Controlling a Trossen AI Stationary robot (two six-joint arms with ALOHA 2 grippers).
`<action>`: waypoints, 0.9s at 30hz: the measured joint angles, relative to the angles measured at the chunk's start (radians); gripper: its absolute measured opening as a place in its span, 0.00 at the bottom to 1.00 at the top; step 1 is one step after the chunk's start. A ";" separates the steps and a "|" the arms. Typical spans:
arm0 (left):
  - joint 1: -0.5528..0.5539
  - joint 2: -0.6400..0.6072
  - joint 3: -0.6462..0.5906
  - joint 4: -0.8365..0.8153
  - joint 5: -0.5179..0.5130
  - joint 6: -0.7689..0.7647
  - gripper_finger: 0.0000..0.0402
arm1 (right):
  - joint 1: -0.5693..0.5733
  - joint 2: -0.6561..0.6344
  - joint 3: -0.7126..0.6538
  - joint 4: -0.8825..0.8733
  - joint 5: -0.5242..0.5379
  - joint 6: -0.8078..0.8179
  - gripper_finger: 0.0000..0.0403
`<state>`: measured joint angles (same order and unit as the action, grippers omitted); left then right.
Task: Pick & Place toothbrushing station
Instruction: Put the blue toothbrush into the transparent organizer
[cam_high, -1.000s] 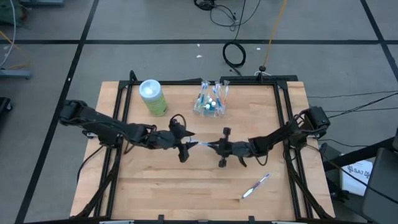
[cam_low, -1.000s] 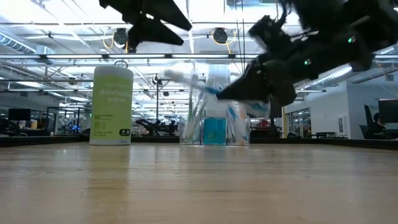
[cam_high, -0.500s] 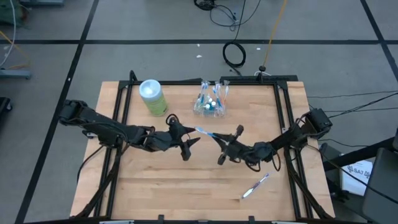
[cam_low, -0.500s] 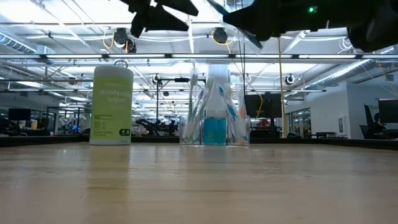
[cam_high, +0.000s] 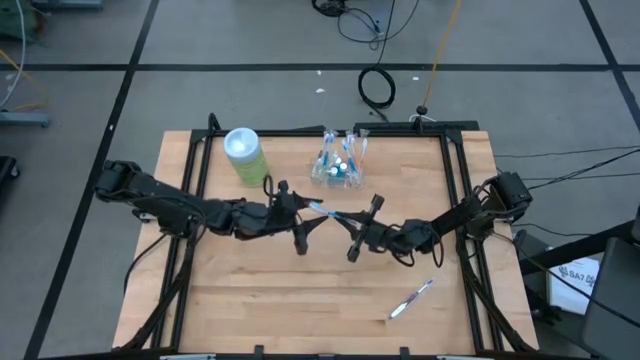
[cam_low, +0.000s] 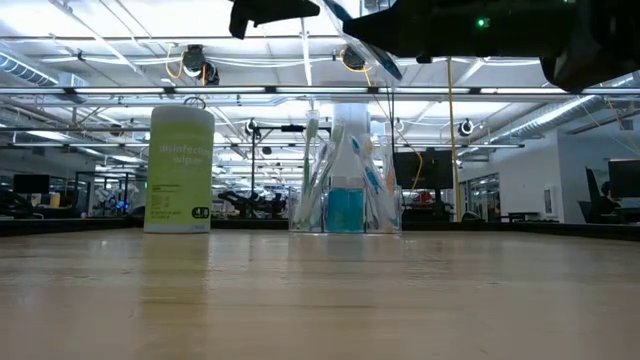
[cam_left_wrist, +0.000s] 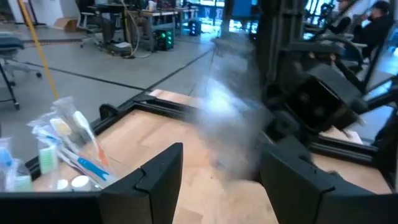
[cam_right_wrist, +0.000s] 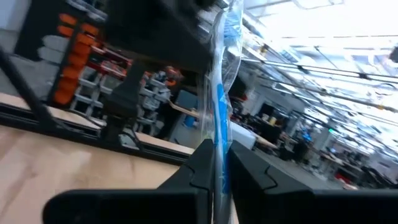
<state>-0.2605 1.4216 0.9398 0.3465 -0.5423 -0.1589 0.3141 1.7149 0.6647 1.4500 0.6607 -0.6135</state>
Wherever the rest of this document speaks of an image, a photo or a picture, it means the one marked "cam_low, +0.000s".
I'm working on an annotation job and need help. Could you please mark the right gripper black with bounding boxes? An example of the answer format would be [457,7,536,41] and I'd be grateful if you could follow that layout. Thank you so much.
[342,0,481,65]

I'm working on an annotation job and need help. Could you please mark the purple toothbrush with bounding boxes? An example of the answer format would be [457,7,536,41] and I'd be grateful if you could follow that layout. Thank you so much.
[324,0,404,82]

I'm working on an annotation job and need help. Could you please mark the clear acrylic organizer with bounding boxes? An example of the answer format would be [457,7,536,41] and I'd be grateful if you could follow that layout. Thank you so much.
[288,183,403,236]

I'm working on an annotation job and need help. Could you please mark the white pillar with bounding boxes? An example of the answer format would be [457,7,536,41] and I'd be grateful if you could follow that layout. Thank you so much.
[332,102,374,190]

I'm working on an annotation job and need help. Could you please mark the black monitor on stand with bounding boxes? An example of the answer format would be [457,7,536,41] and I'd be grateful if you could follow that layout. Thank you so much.
[392,148,455,221]

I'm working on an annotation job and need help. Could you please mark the white round cup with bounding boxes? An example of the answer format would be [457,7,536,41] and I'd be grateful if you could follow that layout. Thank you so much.
[143,103,217,235]

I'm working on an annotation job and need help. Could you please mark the black office chair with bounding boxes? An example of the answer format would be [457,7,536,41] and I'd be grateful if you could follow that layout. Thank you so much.
[569,167,604,225]

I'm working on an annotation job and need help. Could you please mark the person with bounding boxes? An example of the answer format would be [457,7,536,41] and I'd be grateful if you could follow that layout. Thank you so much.
[597,182,626,224]

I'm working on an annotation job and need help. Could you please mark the silver ventilation duct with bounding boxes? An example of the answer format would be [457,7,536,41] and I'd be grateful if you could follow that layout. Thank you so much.
[492,93,601,144]

